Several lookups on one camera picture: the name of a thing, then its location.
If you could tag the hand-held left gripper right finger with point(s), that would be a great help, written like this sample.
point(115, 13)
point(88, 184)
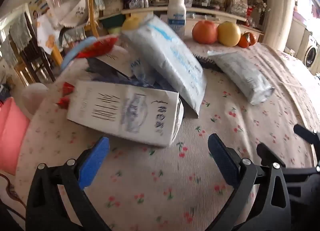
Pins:
point(221, 156)

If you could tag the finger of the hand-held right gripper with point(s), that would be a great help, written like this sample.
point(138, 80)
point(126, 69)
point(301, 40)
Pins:
point(268, 154)
point(306, 134)

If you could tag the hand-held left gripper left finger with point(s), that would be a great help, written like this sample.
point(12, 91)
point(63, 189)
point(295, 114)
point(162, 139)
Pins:
point(96, 161)

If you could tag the white milk carton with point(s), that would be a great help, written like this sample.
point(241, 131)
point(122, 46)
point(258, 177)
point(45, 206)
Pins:
point(120, 111)

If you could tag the small grey plastic mailer bag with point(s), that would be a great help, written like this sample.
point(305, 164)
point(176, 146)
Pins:
point(240, 73)

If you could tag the pink plastic bin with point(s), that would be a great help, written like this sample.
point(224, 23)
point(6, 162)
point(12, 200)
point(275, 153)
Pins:
point(12, 133)

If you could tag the dark blue plastic wrapper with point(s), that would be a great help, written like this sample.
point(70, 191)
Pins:
point(100, 69)

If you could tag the white paper package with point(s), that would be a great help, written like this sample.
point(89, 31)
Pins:
point(117, 62)

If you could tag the large white plastic mailer bag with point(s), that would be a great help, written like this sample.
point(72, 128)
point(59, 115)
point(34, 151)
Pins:
point(170, 63)

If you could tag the red patterned snack wrapper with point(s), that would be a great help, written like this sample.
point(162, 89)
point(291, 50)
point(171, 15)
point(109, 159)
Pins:
point(97, 47)

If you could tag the pink checked tablecloth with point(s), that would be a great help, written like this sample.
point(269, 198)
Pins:
point(295, 75)

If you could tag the white washing machine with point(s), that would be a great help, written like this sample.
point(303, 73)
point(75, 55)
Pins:
point(311, 53)

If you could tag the black comb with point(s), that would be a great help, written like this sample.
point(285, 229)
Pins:
point(207, 62)

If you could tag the blue chair cushion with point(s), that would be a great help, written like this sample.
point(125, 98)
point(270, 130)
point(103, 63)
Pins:
point(72, 53)

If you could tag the yellow pear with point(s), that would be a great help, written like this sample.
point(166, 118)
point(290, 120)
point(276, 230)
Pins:
point(130, 23)
point(228, 33)

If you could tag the red apple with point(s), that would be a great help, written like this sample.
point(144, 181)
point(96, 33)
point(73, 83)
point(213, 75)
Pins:
point(204, 32)

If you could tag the dark wooden chair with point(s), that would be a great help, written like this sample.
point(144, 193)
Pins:
point(32, 53)

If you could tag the lace covered air conditioner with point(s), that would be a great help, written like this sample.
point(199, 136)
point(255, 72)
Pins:
point(278, 8)

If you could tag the artificial flowers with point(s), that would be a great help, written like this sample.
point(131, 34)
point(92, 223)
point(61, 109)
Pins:
point(257, 10)

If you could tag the green storage box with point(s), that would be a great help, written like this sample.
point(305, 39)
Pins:
point(112, 20)

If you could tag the wooden dining chair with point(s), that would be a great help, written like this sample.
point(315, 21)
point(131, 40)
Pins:
point(93, 15)

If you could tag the white tv stand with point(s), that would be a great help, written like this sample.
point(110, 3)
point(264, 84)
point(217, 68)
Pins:
point(200, 12)

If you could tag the printed plastic bag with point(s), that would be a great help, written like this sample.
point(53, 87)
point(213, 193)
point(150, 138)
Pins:
point(238, 3)

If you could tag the white plastic bottle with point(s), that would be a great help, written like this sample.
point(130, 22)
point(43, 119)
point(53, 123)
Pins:
point(176, 13)

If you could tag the white sack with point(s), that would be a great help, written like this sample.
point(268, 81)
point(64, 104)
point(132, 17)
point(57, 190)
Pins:
point(112, 2)

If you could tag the white mesh food cover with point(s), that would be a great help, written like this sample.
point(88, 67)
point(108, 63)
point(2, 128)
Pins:
point(65, 3)

